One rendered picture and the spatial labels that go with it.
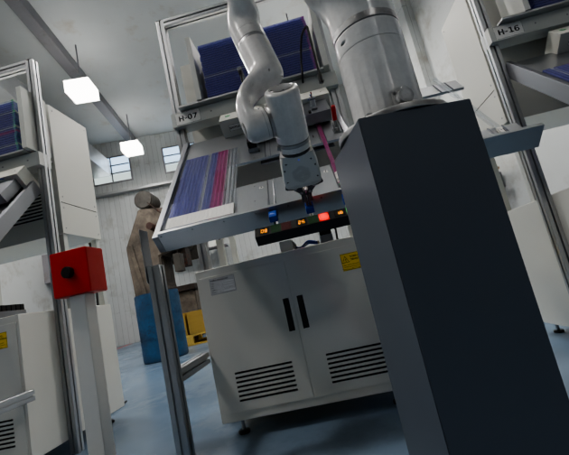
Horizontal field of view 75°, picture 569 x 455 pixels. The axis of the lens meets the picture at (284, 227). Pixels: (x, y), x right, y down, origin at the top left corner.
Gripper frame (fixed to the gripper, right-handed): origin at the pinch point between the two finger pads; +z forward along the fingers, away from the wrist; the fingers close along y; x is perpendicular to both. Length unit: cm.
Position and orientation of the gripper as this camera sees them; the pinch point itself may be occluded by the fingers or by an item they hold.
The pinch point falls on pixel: (307, 197)
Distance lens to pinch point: 106.8
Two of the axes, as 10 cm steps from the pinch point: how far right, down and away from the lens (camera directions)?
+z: 2.4, 7.7, 5.9
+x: -0.7, -5.9, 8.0
